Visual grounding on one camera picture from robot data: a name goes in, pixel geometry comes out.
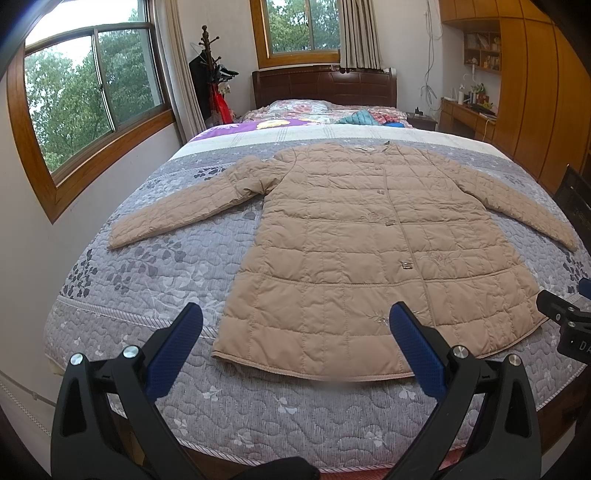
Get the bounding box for dark wooden headboard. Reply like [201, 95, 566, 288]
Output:
[252, 65, 398, 108]

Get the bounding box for dark bedside table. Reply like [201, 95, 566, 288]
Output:
[406, 112, 438, 131]

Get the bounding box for striped back window curtain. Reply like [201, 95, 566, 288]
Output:
[339, 0, 382, 70]

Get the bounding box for wooden desk with items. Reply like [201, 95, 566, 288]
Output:
[438, 96, 497, 143]

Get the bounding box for purple blanket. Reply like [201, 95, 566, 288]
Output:
[191, 118, 317, 142]

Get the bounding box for beige quilted down coat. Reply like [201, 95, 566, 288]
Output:
[109, 143, 579, 381]

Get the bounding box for beige side window curtain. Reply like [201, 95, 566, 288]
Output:
[152, 0, 205, 143]

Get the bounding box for grey floral quilted bedspread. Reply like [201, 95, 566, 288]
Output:
[44, 125, 590, 478]

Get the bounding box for wooden wardrobe wall unit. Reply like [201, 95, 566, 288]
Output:
[440, 1, 590, 193]

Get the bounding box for large wooden side window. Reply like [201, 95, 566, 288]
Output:
[7, 1, 174, 222]

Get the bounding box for coat rack with clothes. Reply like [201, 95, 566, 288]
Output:
[188, 25, 239, 125]

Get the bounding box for colourful floral bedding pile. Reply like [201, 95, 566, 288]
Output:
[240, 99, 412, 128]

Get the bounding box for wooden window behind bed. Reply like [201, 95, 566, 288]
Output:
[249, 0, 341, 69]

